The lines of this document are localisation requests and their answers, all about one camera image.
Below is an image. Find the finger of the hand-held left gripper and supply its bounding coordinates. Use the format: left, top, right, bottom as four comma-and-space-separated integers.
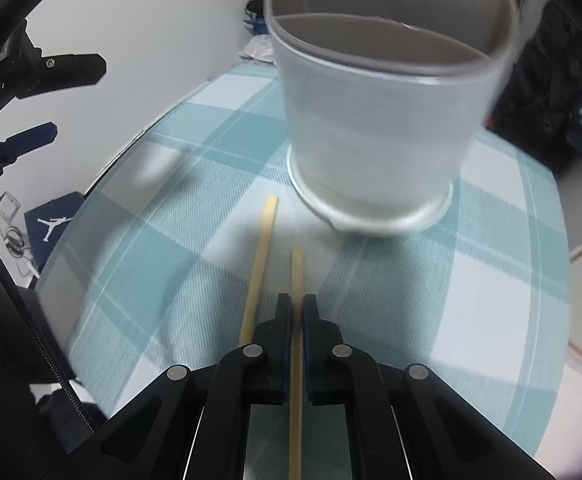
0, 22, 108, 100
0, 122, 58, 183

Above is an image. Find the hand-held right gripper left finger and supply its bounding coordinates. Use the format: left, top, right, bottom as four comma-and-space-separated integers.
63, 292, 292, 480

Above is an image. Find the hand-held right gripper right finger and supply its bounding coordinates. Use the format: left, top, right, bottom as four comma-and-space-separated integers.
302, 293, 542, 480

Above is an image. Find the pale wooden chopstick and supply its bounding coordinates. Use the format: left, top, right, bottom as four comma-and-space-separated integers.
239, 195, 279, 348
287, 246, 306, 480

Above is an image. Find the white utensil holder grey insert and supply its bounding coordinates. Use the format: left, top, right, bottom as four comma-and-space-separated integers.
263, 0, 519, 236

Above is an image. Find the clear plastic case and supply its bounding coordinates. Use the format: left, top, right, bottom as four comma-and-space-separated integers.
0, 191, 22, 222

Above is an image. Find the dark blue shoe box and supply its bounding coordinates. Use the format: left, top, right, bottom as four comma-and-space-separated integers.
23, 191, 88, 273

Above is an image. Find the white plastic parcel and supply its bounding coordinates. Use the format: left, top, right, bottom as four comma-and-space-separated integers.
241, 35, 276, 65

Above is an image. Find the black backpack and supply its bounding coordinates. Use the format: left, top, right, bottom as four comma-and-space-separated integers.
491, 0, 582, 171

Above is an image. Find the tangled thin cable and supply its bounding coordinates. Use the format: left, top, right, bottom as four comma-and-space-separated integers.
2, 227, 39, 278

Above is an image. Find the black ribbed cable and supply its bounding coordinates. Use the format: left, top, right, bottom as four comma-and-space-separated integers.
0, 225, 96, 436

